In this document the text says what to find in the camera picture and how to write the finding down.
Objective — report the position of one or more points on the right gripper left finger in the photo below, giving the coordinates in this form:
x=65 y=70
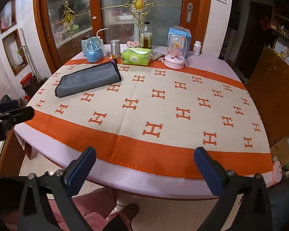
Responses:
x=77 y=171

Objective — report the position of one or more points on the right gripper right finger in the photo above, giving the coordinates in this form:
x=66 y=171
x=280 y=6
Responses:
x=212 y=172

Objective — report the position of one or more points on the purple grey microfiber towel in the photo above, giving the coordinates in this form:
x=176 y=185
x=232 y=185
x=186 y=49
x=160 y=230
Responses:
x=89 y=78

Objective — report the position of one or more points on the red lidded jar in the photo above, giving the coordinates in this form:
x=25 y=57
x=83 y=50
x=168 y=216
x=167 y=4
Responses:
x=27 y=79

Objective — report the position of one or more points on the cardboard box on floor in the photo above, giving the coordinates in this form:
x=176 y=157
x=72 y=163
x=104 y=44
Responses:
x=280 y=152

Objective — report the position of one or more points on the orange beige H-pattern blanket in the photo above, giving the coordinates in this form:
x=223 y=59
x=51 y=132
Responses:
x=154 y=119

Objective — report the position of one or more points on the blue castle snow globe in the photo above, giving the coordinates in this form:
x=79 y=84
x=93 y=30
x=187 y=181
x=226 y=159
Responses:
x=94 y=50

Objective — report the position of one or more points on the wooden shelf cabinet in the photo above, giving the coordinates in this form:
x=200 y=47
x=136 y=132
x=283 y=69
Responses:
x=268 y=75

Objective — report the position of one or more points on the wooden sliding glass door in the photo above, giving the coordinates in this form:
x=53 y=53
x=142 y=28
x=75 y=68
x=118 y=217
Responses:
x=62 y=24

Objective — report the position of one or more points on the silver metal can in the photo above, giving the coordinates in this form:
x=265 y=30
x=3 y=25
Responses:
x=115 y=49

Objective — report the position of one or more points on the small white pill bottle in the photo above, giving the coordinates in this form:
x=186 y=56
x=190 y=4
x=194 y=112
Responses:
x=197 y=48

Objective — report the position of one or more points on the green tissue pack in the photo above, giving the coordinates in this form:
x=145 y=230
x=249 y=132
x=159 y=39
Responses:
x=136 y=56

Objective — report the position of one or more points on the blister pill pack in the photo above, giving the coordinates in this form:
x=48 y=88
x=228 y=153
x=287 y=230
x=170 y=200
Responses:
x=156 y=55

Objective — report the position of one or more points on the pink base glass dome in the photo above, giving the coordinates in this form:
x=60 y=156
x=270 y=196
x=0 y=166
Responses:
x=174 y=62

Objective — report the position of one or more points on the pink flower ornament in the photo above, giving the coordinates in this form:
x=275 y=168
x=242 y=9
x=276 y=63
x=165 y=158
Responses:
x=133 y=44

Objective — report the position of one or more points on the blue cartoon paper box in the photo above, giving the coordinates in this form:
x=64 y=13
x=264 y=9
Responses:
x=179 y=40

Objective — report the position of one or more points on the oil bottle black cap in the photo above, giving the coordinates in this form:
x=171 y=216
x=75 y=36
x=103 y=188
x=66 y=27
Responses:
x=146 y=36

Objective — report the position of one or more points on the wooden wall niche frame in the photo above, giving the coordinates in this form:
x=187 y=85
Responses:
x=14 y=52

